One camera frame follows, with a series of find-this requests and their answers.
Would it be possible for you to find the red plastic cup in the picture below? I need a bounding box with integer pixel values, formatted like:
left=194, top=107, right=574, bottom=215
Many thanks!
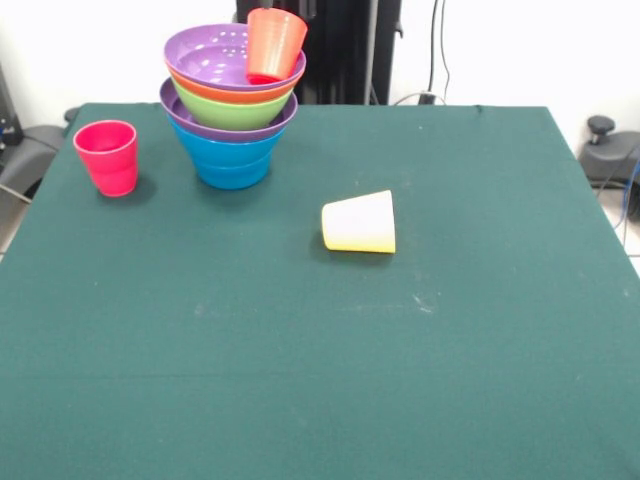
left=244, top=7, right=309, bottom=86

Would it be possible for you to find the purple plastic bowl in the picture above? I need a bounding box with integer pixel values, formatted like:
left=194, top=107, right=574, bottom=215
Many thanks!
left=158, top=78, right=300, bottom=145
left=163, top=22, right=308, bottom=93

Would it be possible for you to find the orange plastic bowl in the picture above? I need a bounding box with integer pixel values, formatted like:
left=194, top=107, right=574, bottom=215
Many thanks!
left=166, top=63, right=306, bottom=105

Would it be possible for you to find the green plastic bowl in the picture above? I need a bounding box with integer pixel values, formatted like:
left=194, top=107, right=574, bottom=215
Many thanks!
left=171, top=79, right=299, bottom=132

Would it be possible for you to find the large blue plastic bowl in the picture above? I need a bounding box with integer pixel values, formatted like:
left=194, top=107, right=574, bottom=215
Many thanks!
left=167, top=115, right=289, bottom=174

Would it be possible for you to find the yellow plastic cup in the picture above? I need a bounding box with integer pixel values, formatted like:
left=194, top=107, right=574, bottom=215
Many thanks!
left=320, top=189, right=398, bottom=255

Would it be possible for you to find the small teal plastic bowl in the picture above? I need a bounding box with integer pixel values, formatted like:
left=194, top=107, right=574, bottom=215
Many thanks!
left=192, top=153, right=274, bottom=191

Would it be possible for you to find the pink plastic cup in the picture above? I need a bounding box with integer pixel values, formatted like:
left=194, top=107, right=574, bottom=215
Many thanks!
left=72, top=119, right=139, bottom=198

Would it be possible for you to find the grey equipment base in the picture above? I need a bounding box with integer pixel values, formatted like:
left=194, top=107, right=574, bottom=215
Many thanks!
left=0, top=64, right=67, bottom=201

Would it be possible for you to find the dark green tablecloth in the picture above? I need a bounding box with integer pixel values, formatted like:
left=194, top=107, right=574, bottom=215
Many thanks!
left=0, top=102, right=640, bottom=480

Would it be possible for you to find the black wall cable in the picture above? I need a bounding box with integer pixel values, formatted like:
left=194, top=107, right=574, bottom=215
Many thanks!
left=422, top=34, right=451, bottom=106

